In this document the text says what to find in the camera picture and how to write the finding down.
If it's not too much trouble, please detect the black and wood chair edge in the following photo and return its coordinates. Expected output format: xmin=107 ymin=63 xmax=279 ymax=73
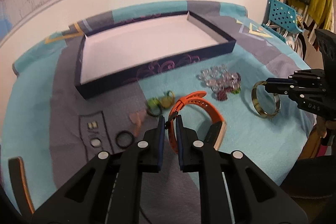
xmin=8 ymin=156 xmax=35 ymax=221

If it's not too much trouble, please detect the clear bead bracelet with charms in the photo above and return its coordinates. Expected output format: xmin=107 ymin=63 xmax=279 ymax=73
xmin=197 ymin=64 xmax=242 ymax=102

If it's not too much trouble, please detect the dark blue shallow tray box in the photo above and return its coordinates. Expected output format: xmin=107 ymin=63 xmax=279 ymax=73
xmin=75 ymin=11 xmax=236 ymax=100

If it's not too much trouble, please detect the teal perforated plastic rack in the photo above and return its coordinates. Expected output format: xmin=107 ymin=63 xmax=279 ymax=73
xmin=262 ymin=0 xmax=304 ymax=42

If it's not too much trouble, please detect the green and yellow hair tie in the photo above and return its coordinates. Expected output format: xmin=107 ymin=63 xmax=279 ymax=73
xmin=146 ymin=90 xmax=176 ymax=117

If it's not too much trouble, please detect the pink hair clip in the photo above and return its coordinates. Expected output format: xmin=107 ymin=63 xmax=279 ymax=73
xmin=129 ymin=109 xmax=147 ymax=138

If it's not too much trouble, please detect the orange smart watch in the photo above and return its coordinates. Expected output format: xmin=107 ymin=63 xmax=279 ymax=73
xmin=166 ymin=91 xmax=227 ymax=153

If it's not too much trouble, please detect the tortoiseshell bangle bracelet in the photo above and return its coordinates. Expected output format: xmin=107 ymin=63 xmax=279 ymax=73
xmin=251 ymin=80 xmax=281 ymax=118

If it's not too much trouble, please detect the black ring hair tie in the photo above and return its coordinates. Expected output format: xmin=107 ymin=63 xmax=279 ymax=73
xmin=115 ymin=130 xmax=135 ymax=149

